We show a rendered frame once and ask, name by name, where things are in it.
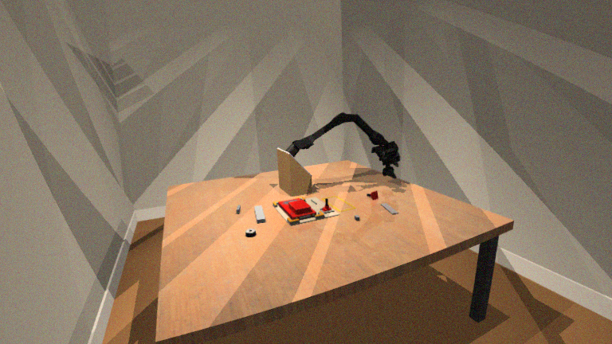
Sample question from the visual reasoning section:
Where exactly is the grey rectangular bar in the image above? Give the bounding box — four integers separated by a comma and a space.
254, 205, 266, 223

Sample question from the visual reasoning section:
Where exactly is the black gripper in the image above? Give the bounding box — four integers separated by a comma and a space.
379, 148, 398, 179

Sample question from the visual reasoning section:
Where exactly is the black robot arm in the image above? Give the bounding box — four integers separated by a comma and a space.
285, 112, 398, 157

